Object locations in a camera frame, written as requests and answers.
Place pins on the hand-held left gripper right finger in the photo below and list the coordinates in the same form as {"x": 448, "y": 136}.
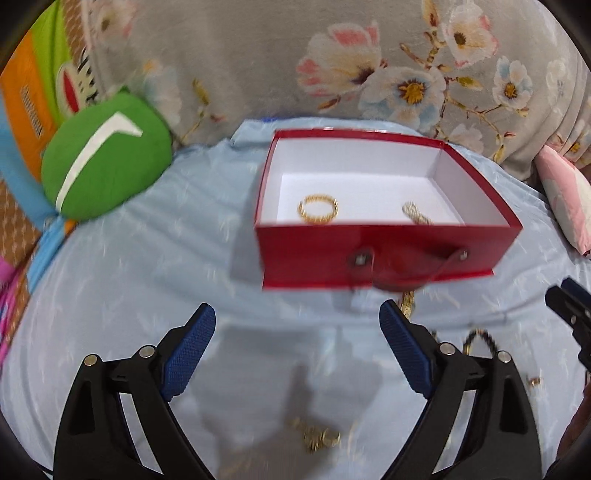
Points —
{"x": 406, "y": 355}

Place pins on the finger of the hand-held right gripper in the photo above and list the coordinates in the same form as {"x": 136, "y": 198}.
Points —
{"x": 561, "y": 300}
{"x": 586, "y": 355}

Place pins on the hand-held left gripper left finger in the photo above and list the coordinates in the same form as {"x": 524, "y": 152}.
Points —
{"x": 189, "y": 357}

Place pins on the gold earring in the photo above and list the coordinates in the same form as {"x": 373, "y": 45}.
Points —
{"x": 330, "y": 437}

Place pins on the red cardboard box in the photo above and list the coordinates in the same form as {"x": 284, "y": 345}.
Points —
{"x": 300, "y": 254}

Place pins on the pink pillow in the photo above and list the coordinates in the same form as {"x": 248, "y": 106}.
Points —
{"x": 568, "y": 198}

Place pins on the light blue bed sheet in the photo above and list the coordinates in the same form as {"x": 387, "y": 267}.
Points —
{"x": 161, "y": 258}

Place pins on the gold bangle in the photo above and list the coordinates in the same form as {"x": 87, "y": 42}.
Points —
{"x": 317, "y": 220}

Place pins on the green round cushion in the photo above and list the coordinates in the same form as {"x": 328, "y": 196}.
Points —
{"x": 115, "y": 157}

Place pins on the grey floral blanket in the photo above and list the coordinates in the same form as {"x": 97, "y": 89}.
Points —
{"x": 254, "y": 60}

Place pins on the colourful cartoon printed blanket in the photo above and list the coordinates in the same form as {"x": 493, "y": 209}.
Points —
{"x": 27, "y": 92}

